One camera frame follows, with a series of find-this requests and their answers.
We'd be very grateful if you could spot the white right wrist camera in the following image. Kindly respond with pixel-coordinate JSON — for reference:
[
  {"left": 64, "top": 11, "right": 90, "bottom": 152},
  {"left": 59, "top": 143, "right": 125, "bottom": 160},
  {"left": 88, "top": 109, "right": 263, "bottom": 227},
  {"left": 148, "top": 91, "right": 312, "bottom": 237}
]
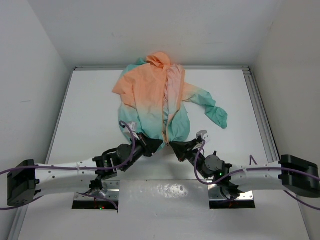
[{"left": 196, "top": 130, "right": 211, "bottom": 144}]

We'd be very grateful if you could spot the aluminium frame rail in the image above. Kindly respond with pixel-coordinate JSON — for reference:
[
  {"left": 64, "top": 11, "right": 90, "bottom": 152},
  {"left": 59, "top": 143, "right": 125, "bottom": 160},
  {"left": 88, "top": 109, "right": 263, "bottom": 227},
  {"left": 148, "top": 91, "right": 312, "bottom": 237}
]
[
  {"left": 74, "top": 65, "right": 250, "bottom": 71},
  {"left": 243, "top": 67, "right": 281, "bottom": 163}
]

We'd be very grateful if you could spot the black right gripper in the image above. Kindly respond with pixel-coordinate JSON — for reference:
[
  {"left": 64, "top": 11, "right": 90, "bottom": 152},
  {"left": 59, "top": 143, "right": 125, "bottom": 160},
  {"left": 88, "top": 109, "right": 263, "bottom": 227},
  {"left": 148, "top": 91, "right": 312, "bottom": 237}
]
[{"left": 170, "top": 139, "right": 209, "bottom": 180}]

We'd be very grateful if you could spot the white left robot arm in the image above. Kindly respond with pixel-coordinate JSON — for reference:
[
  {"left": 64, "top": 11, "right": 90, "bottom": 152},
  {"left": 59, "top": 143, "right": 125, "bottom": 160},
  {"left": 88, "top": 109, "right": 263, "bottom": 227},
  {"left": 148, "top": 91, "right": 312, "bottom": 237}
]
[{"left": 4, "top": 133, "right": 163, "bottom": 209}]

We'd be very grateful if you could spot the shiny metal base plate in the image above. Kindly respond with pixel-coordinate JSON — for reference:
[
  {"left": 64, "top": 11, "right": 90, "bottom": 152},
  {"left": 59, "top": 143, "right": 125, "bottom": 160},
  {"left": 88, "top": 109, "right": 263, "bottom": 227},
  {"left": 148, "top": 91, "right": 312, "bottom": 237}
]
[{"left": 72, "top": 178, "right": 256, "bottom": 202}]

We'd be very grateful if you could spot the aluminium frame rail back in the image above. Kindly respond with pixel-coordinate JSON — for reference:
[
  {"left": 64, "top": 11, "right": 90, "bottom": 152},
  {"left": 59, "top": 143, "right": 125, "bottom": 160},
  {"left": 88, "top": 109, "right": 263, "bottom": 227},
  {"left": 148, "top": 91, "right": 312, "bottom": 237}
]
[{"left": 74, "top": 65, "right": 250, "bottom": 71}]

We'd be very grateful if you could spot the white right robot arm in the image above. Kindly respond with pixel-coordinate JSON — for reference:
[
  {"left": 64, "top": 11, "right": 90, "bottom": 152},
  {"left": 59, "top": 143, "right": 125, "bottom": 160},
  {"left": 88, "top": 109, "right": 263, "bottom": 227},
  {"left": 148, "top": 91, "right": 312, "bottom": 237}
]
[{"left": 169, "top": 138, "right": 320, "bottom": 198}]

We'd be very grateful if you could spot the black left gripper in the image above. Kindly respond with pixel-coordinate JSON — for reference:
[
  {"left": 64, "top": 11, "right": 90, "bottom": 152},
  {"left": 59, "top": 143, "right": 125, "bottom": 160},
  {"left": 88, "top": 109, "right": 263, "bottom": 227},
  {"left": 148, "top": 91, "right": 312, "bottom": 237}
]
[{"left": 120, "top": 131, "right": 162, "bottom": 171}]

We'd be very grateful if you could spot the aluminium frame rail right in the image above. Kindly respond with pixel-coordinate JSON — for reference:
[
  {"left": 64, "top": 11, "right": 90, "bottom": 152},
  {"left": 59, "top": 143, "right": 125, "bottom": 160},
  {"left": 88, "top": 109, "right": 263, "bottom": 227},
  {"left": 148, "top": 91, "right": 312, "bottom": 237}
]
[{"left": 243, "top": 67, "right": 281, "bottom": 163}]

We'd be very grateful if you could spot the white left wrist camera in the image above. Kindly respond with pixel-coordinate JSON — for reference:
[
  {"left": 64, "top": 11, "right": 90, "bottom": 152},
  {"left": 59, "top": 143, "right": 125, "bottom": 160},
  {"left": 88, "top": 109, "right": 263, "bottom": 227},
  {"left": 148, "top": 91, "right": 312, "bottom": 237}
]
[{"left": 127, "top": 121, "right": 138, "bottom": 132}]

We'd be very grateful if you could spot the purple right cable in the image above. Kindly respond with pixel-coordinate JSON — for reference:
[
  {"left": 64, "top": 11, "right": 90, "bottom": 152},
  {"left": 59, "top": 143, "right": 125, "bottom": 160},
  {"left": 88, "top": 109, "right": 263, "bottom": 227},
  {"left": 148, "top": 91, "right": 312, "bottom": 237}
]
[{"left": 194, "top": 139, "right": 320, "bottom": 210}]

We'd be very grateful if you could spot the orange and teal gradient jacket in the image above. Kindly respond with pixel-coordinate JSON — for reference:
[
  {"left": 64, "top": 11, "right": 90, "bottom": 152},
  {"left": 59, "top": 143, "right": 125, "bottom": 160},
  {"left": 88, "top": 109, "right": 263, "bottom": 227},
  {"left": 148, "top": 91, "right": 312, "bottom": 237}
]
[{"left": 112, "top": 52, "right": 228, "bottom": 146}]

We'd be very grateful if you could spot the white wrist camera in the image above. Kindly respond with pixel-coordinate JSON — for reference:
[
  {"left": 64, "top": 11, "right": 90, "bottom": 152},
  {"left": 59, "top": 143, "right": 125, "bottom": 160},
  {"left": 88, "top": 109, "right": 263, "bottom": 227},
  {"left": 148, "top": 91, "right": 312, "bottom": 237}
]
[
  {"left": 196, "top": 130, "right": 211, "bottom": 144},
  {"left": 127, "top": 121, "right": 138, "bottom": 132}
]

